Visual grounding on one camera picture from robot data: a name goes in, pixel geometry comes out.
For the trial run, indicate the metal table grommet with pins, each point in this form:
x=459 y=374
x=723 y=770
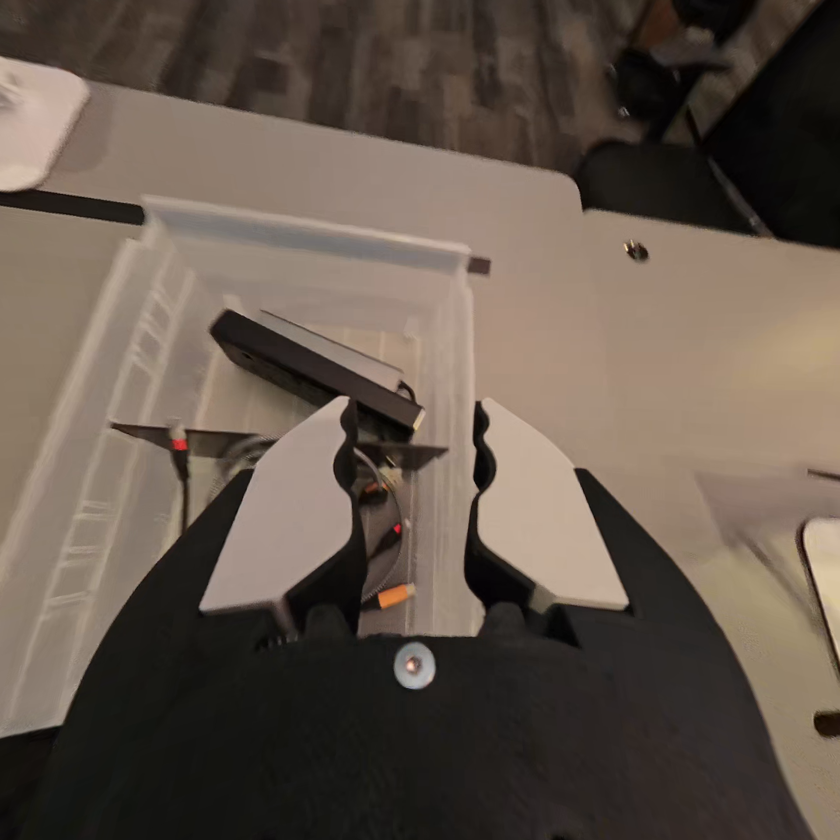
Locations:
x=635 y=250

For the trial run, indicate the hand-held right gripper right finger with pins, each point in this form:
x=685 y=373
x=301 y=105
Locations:
x=544 y=525

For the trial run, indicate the white rounded pad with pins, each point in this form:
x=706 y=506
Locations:
x=33 y=124

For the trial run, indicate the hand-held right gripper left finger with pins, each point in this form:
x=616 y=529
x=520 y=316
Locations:
x=282 y=525

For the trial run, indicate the clear plastic bin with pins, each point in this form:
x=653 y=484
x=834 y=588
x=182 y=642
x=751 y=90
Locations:
x=98 y=394

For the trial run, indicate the black office chair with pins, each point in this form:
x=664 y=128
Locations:
x=643 y=184

